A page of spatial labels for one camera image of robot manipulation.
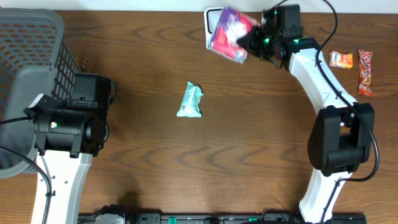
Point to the small orange snack packet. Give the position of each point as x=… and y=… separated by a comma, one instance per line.
x=341, y=60

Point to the white barcode scanner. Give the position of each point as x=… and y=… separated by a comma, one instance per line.
x=211, y=16

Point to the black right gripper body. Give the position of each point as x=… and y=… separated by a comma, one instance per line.
x=265, y=45

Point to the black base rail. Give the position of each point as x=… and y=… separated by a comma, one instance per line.
x=155, y=218

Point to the purple red noodle packet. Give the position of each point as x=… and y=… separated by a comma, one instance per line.
x=231, y=26

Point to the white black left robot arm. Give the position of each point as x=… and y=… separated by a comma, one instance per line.
x=68, y=135

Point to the teal white snack packet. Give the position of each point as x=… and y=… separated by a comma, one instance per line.
x=190, y=103

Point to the dark grey plastic basket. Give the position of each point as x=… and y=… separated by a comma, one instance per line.
x=34, y=59

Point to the red orange snack bag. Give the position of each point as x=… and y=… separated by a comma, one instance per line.
x=365, y=73

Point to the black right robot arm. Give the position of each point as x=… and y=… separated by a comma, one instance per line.
x=342, y=147

